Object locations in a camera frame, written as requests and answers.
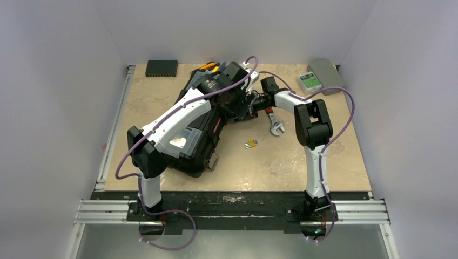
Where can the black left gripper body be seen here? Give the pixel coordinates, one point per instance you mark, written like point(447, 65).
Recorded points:
point(234, 104)

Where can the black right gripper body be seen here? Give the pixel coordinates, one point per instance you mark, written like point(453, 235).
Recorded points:
point(251, 105)

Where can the black plastic toolbox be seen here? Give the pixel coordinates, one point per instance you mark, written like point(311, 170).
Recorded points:
point(192, 150)

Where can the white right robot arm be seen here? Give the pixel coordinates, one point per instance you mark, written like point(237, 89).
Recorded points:
point(314, 130)

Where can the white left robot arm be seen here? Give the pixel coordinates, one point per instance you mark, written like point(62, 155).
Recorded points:
point(146, 144)

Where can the yellow tools behind toolbox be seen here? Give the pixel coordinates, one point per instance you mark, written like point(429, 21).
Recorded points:
point(212, 66)

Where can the yellow hex key set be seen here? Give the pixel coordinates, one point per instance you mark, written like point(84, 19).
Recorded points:
point(251, 143)

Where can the white green small box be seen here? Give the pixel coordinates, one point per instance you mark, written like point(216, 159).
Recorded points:
point(308, 83)

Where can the grey sharpening stone block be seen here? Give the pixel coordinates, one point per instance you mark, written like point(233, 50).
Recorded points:
point(327, 75)

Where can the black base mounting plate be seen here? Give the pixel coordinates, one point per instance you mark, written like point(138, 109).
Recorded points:
point(283, 211)

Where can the red handled adjustable wrench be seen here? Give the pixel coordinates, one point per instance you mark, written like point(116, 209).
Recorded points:
point(276, 125)

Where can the black network switch box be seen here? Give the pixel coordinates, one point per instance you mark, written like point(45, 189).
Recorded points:
point(161, 68)

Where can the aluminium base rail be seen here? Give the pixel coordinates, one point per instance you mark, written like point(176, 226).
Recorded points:
point(117, 212)

